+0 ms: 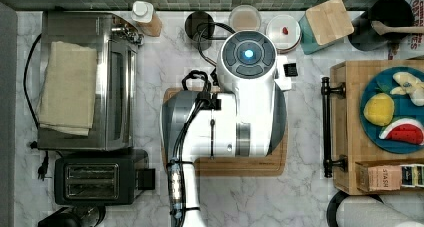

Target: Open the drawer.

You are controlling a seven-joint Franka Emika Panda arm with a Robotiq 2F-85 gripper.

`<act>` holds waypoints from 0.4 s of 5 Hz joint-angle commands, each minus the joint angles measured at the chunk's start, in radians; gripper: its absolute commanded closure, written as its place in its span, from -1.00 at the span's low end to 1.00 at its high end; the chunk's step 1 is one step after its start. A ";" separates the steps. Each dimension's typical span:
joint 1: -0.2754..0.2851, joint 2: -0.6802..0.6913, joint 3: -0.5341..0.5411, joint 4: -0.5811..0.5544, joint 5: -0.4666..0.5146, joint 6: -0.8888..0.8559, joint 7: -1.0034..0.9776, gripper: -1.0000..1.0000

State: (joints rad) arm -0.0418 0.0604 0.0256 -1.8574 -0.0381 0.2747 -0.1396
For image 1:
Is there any tea bag box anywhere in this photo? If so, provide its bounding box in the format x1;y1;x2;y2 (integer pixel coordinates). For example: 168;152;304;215
356;162;423;192

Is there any toy banana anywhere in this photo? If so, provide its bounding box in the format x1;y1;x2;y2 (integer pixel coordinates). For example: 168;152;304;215
390;72;424;106

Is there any clear pasta jar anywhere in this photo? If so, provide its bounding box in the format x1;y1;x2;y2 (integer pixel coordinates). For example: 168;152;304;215
229;5;261;31

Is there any black two-slot toaster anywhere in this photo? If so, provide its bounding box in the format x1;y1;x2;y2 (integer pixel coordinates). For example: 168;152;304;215
54;148;156;206

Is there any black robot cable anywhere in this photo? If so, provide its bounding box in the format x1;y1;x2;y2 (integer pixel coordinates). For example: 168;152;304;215
167;21;237;227

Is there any black paper towel holder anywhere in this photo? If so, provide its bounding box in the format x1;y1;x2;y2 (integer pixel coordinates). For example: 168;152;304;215
326;191;383;227

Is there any wooden spoon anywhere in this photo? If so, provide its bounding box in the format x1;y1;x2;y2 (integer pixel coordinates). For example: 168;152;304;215
371;21;424;35

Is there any teal canister with wooden lid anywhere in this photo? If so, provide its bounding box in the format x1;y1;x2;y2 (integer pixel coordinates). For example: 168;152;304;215
299;0;354;55

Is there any white cap bottle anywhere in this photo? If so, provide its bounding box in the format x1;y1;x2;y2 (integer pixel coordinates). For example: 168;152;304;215
131;1;162;37

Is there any black round pot lid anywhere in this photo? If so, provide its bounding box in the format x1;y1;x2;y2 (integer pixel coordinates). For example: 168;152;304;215
37;206;106;227

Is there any wooden drawer box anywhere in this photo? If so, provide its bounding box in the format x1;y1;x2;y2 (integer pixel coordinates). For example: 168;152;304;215
330;60;424;195

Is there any yellow toy lemon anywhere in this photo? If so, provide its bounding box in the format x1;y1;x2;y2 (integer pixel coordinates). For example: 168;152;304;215
363;93;394;126

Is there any black utensil holder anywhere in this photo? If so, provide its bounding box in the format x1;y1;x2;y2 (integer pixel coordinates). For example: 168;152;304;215
347;0;416;52

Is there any white lidded bowl red knob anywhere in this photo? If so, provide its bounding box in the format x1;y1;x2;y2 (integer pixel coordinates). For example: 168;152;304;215
266;15;301;54

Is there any black toaster oven power cord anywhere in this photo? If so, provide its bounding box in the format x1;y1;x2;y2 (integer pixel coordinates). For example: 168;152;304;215
23;32;50;181

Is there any toy watermelon slice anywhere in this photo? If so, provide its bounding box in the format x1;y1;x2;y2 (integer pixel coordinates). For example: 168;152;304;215
379;118;424;145

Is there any black drawer handle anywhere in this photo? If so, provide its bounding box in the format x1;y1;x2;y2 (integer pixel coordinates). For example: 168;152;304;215
321;77;347;178

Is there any stainless steel toaster oven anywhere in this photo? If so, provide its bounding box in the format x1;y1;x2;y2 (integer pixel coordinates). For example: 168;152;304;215
37;11;142;151

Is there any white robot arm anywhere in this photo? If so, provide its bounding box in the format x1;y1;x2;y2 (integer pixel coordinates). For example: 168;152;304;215
160;31;289;227

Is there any dark grey cup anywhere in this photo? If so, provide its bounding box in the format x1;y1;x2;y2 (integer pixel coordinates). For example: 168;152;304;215
184;11;215;50

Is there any bamboo cutting board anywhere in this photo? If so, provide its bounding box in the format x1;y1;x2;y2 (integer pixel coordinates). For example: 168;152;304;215
161;87;289;178

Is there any folded beige towel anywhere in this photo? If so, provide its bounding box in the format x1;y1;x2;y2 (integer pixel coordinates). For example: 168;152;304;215
38;41;97;136

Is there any white paper towel roll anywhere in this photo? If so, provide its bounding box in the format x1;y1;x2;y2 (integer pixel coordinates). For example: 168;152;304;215
336;196;424;227

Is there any red and white cereal box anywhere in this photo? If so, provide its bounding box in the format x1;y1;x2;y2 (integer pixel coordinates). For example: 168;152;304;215
387;0;424;61

